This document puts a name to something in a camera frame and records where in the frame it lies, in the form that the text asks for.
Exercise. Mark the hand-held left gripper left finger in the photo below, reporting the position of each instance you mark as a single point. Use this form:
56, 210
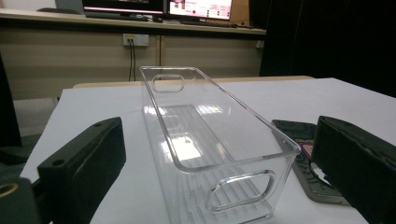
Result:
84, 161

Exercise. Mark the dark-screen computer monitor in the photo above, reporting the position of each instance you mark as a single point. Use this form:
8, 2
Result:
124, 5

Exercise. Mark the black curtain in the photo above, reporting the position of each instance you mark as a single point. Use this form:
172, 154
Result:
342, 40

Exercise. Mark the bright-screen computer monitor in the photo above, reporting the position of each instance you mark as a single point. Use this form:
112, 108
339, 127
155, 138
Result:
199, 7

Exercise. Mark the long beige desk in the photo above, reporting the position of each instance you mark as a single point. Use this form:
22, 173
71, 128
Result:
62, 19

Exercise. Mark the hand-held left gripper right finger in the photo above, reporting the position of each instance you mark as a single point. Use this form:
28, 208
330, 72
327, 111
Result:
358, 161

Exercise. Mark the clear plastic storage bin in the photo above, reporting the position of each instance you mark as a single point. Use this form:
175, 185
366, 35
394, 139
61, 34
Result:
218, 146

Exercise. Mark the white wall socket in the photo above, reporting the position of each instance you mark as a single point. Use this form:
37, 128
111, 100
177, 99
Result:
141, 39

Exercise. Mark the brown cardboard box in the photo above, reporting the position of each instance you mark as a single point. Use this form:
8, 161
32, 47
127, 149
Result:
239, 11

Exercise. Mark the wooden table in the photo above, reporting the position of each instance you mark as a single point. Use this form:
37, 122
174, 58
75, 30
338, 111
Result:
106, 84

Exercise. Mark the black keyboard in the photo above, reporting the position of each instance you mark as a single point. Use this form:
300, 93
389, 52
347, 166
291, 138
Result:
208, 23
115, 16

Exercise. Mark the white table sheet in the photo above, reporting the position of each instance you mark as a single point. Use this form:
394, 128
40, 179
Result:
327, 99

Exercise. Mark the black computer mouse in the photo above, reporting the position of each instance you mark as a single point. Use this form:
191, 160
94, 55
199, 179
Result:
158, 19

